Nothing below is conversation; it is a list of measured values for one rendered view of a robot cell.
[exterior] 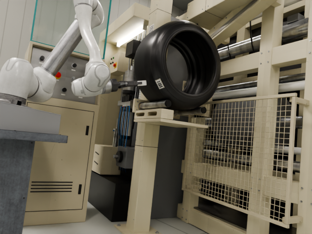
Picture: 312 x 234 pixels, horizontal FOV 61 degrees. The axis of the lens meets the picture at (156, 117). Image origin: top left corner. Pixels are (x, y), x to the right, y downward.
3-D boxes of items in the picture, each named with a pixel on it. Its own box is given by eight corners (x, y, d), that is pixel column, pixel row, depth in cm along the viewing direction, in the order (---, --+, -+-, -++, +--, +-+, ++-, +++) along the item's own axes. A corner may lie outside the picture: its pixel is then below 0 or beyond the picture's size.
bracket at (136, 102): (131, 112, 187) (133, 98, 188) (177, 119, 207) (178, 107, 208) (133, 112, 184) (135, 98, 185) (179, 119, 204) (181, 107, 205)
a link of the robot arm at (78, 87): (99, 98, 152) (106, 91, 141) (71, 100, 144) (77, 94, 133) (95, 80, 153) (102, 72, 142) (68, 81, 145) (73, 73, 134)
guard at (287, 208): (181, 190, 211) (189, 103, 217) (183, 190, 212) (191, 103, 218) (287, 228, 134) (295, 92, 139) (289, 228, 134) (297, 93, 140)
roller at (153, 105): (143, 102, 189) (145, 108, 190) (138, 104, 187) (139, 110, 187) (170, 98, 159) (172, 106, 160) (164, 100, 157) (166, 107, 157)
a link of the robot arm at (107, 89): (96, 79, 152) (106, 78, 155) (98, 94, 152) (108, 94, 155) (101, 76, 144) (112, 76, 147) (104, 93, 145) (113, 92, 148)
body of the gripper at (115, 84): (111, 77, 147) (126, 76, 152) (106, 80, 155) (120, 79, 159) (113, 91, 148) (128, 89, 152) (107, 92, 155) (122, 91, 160)
